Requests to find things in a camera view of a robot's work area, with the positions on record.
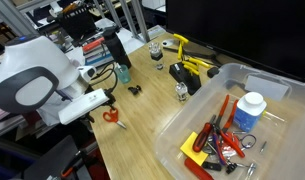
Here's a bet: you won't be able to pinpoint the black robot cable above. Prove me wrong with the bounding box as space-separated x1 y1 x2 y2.
88 61 120 98

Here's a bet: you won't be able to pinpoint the teal plastic cup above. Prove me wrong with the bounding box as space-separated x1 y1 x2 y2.
114 64 132 85

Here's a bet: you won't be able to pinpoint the white desk cable grommet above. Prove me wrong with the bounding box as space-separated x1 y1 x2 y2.
160 38 176 48

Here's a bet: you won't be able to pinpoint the metal key ring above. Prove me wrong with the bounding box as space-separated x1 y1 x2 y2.
239 133 258 150

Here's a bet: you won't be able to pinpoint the white bottle blue label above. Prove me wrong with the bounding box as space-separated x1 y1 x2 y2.
232 91 268 134

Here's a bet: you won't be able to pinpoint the yellow T-handle hex key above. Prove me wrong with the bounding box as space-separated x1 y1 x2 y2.
172 33 190 62
181 60 200 72
183 64 201 77
188 57 214 70

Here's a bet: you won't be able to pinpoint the small clear glass jar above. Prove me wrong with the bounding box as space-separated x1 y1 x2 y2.
174 81 189 102

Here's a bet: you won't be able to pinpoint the yellow sticky note pad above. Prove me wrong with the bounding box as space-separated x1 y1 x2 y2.
179 131 210 167

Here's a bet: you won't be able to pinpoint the red flat tool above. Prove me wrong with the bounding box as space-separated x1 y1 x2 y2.
183 157 215 180

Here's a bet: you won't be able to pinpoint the tall clear jar black band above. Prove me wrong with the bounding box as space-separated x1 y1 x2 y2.
148 41 165 71

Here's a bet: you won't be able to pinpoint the clear plastic storage container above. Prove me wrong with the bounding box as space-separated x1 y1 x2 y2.
154 62 305 180

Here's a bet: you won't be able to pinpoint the red handled screwdriver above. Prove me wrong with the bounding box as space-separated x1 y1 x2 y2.
192 114 217 154

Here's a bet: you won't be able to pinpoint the small black clip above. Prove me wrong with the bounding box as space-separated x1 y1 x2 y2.
127 85 143 96

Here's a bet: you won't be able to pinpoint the red handled cutters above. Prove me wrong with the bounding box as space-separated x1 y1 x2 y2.
218 129 247 160

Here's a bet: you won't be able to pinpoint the large black monitor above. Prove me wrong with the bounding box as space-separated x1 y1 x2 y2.
162 0 305 84

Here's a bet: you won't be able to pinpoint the stack of books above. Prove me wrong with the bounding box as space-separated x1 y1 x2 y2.
81 36 108 67

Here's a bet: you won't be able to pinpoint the black insulated water bottle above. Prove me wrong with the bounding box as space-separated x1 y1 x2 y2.
102 25 133 70

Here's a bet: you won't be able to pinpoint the red long nose pliers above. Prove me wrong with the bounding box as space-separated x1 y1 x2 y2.
213 94 240 134

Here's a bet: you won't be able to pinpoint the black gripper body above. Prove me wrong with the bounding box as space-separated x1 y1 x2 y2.
87 83 110 98

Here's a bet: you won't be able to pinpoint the orange handled scissors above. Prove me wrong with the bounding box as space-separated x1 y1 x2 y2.
102 107 128 130

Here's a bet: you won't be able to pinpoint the purple handled tool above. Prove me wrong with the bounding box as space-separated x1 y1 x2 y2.
211 131 229 167

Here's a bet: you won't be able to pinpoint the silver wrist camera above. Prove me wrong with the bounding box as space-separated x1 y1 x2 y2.
57 88 110 126

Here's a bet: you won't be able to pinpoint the black round knob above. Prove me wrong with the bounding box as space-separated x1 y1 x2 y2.
206 66 221 80

